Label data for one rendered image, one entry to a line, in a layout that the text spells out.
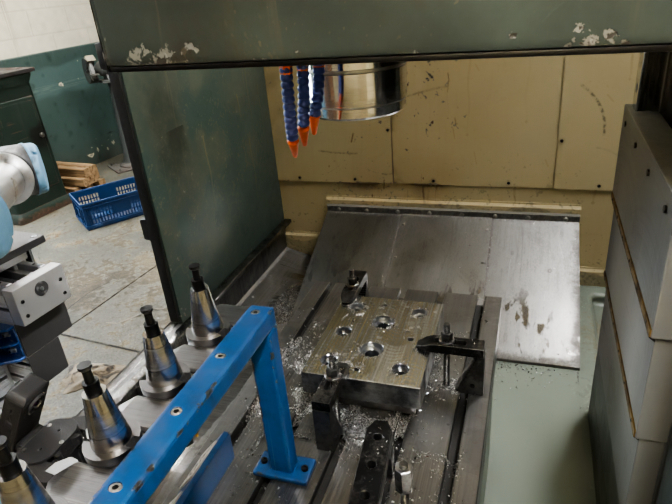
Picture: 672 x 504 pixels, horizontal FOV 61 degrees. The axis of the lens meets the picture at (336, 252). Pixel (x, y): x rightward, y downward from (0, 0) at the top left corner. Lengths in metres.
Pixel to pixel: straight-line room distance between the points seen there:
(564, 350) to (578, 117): 0.72
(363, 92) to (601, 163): 1.25
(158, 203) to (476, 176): 1.06
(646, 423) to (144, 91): 1.26
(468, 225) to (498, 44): 1.50
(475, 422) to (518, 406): 0.48
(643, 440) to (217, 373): 0.58
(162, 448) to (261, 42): 0.44
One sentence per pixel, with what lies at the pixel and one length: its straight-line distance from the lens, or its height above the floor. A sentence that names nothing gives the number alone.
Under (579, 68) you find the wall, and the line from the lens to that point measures 1.92.
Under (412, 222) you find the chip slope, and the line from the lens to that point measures 2.06.
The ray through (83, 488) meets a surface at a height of 1.22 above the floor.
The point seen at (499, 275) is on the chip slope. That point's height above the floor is 0.75.
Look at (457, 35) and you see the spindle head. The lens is 0.57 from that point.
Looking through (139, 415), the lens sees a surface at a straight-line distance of 0.74.
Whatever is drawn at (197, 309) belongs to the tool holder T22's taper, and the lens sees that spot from 0.81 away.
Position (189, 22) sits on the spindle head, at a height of 1.63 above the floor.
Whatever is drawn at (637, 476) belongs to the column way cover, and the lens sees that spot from 0.96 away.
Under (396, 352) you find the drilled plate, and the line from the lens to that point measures 1.14.
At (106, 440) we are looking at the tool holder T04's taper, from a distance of 0.68.
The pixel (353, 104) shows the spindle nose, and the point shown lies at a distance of 0.87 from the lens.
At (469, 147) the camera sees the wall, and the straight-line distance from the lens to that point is 1.99.
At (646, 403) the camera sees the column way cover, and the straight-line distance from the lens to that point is 0.86.
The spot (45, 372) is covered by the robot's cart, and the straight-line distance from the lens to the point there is 1.54.
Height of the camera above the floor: 1.67
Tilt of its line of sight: 26 degrees down
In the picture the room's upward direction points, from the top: 5 degrees counter-clockwise
